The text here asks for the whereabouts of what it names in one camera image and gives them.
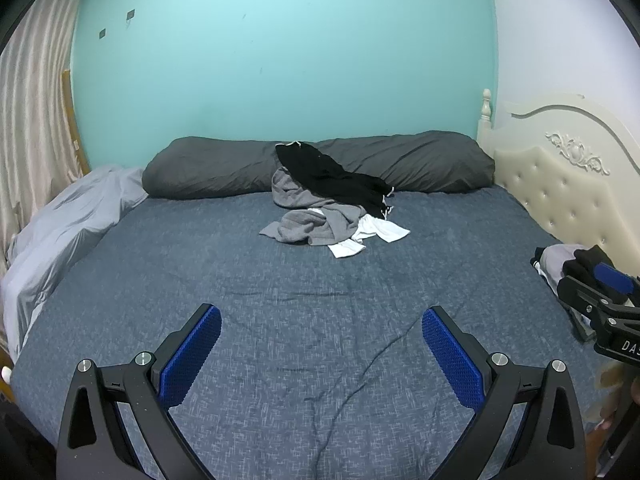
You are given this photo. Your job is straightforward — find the beige curtain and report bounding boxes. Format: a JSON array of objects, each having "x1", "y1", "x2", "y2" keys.
[{"x1": 0, "y1": 0, "x2": 96, "y2": 271}]

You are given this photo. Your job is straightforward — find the bed with blue-grey sheet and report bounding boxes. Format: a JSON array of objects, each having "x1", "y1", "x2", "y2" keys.
[{"x1": 10, "y1": 185, "x2": 618, "y2": 480}]

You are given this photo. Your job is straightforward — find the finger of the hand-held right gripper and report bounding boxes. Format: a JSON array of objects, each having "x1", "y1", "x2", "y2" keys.
[
  {"x1": 556, "y1": 274, "x2": 626, "y2": 333},
  {"x1": 594, "y1": 261, "x2": 640, "y2": 307}
]

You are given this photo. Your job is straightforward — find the folded grey and white garment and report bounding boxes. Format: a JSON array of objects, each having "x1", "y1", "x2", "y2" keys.
[{"x1": 531, "y1": 244, "x2": 593, "y2": 303}]

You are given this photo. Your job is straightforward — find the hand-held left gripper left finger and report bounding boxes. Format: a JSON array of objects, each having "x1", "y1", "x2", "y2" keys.
[{"x1": 56, "y1": 303, "x2": 222, "y2": 480}]

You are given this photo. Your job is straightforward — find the wooden frame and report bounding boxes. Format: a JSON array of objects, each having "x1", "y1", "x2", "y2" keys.
[{"x1": 61, "y1": 70, "x2": 92, "y2": 181}]

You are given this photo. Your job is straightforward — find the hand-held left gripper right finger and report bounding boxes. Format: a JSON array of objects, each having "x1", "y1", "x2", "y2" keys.
[{"x1": 421, "y1": 306, "x2": 587, "y2": 480}]

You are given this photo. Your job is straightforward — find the black sweater with white trim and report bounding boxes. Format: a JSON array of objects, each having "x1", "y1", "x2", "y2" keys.
[{"x1": 275, "y1": 141, "x2": 396, "y2": 221}]

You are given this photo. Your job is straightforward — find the cream tufted headboard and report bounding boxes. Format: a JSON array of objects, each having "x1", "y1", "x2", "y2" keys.
[{"x1": 476, "y1": 88, "x2": 640, "y2": 281}]

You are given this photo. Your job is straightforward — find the light grey duvet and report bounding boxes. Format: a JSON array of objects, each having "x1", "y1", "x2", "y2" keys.
[{"x1": 0, "y1": 165, "x2": 148, "y2": 361}]

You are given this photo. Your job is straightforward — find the grey hoodie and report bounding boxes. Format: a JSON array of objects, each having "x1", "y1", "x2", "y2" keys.
[{"x1": 259, "y1": 167, "x2": 368, "y2": 248}]

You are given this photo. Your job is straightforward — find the dark grey long pillow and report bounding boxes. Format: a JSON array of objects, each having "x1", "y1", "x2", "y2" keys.
[{"x1": 142, "y1": 130, "x2": 496, "y2": 200}]

